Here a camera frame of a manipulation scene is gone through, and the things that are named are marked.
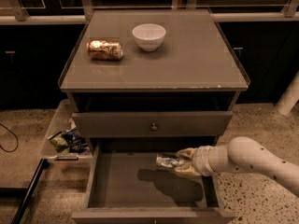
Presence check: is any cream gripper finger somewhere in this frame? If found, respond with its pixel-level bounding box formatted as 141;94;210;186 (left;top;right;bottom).
176;147;196;160
175;165;201;177

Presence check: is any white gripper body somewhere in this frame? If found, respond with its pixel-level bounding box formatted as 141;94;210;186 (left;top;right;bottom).
192;146;214;176

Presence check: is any silver blue redbull can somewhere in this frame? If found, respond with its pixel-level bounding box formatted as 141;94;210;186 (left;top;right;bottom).
156;153;187;169

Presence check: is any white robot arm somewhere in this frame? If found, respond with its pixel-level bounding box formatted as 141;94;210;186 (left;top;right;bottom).
175;136;299;196

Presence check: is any grey top drawer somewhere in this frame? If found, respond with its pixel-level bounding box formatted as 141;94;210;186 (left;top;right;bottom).
72;111;233;138

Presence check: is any round brass drawer knob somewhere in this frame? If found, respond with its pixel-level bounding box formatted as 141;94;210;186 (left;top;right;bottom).
150;123;158;132

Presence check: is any open grey middle drawer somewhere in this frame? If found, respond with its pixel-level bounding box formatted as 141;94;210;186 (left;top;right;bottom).
72;140;235;224

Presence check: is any grey wooden drawer cabinet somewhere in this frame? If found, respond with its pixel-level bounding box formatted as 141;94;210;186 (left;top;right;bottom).
57;9;250;224

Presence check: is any gold soda can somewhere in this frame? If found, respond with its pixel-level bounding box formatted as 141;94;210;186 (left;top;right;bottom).
87;39;123;61

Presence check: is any dark blue snack bag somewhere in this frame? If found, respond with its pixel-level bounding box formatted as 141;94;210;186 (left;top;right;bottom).
62;128;89;153

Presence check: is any white ceramic bowl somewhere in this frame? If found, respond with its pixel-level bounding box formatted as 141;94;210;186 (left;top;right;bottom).
132;23;166;52

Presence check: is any clear plastic storage bin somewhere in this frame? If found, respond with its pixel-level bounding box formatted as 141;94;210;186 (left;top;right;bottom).
40;99;93;167

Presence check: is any green snack bag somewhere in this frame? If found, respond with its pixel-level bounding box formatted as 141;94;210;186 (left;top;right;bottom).
48;133;68;153

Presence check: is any black metal floor frame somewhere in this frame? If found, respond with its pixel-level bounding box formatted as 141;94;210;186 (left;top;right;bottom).
0;159;49;224

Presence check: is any black floor cable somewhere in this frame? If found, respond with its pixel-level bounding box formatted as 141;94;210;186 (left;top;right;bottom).
0;123;20;153

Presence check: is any metal window railing frame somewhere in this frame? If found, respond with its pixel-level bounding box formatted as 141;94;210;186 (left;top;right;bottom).
0;0;299;25

